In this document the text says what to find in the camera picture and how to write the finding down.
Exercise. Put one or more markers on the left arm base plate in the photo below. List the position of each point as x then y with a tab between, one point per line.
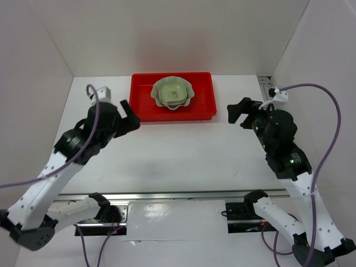
114	222

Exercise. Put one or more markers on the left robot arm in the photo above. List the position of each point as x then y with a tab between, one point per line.
32	221

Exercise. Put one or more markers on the large green scalloped bowl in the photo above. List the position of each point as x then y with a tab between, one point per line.
172	79

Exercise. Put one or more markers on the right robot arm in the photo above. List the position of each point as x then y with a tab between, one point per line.
314	238

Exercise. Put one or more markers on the green square plate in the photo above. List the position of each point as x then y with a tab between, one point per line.
172	94

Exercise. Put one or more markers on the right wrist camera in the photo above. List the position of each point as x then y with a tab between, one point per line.
276	97

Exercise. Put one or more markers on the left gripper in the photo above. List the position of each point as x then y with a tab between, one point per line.
127	124

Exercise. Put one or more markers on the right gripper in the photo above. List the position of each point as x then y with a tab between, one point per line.
246	105

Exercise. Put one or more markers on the front aluminium rail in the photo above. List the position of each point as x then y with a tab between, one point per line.
172	195

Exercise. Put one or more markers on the red plastic bin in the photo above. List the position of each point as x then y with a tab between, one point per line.
202	106

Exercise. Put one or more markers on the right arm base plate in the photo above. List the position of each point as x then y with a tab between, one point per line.
241	220

